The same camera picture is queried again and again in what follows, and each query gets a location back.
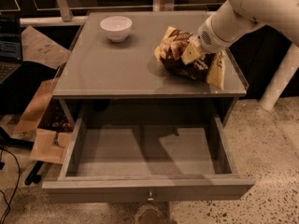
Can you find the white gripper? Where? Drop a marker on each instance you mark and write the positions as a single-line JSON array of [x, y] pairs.
[[209, 41]]

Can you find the brown chip bag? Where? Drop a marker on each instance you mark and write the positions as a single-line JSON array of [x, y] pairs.
[[210, 68]]

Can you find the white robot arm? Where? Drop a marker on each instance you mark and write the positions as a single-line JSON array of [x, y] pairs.
[[236, 18]]

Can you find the grey open top drawer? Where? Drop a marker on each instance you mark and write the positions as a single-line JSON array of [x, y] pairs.
[[121, 154]]

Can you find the small metal drawer knob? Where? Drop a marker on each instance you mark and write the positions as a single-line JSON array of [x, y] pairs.
[[150, 198]]

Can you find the white ceramic bowl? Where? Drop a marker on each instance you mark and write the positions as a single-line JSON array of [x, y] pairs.
[[116, 28]]

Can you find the grey wooden cabinet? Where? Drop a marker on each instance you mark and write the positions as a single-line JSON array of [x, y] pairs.
[[101, 69]]

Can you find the brown paper sheet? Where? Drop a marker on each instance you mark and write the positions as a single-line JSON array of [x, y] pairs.
[[38, 48]]

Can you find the open cardboard box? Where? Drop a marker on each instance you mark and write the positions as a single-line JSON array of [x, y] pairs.
[[36, 122]]

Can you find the black open laptop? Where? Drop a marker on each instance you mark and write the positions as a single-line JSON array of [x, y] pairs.
[[10, 46]]

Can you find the black stand leg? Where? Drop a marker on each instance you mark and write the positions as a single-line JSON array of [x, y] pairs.
[[34, 176]]

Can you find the metal window frame rail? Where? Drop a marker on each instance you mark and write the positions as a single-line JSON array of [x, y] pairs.
[[74, 12]]

